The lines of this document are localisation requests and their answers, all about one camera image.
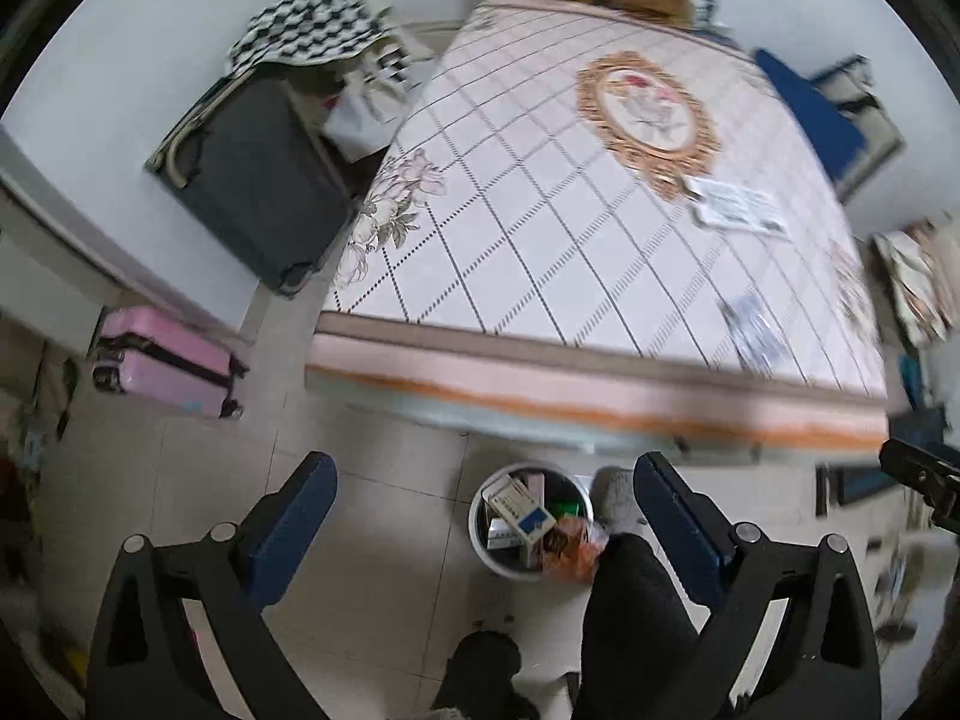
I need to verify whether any floral fabric pile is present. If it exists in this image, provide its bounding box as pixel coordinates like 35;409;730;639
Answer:
872;220;958;349

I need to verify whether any white round trash bin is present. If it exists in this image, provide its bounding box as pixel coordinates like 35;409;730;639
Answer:
467;461;594;582

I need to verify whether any checkered black white cloth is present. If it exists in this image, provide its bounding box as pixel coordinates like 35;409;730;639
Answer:
224;0;413;91

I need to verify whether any dark grey suitcase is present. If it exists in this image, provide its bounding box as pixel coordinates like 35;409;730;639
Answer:
145;64;358;298

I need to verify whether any black shoe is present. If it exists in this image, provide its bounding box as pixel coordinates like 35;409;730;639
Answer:
431;631;540;720

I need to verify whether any silver pill blister pack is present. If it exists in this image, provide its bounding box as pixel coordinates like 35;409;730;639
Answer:
721;294;793;377

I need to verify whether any black trouser leg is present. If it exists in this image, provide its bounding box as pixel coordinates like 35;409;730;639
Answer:
573;533;698;718

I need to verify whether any black framed floor mat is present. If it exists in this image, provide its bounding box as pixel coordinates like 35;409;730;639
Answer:
814;465;898;518

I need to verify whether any pink suitcase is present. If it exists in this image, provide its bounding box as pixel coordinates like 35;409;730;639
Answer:
91;305;249;419

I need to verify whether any white medicine box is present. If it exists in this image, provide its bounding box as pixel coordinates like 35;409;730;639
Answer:
685;177;791;239

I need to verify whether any blue white box in bin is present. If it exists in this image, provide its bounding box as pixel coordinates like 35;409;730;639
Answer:
482;475;556;546

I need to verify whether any orange floral snack bag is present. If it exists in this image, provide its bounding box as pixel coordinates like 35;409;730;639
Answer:
540;515;608;585

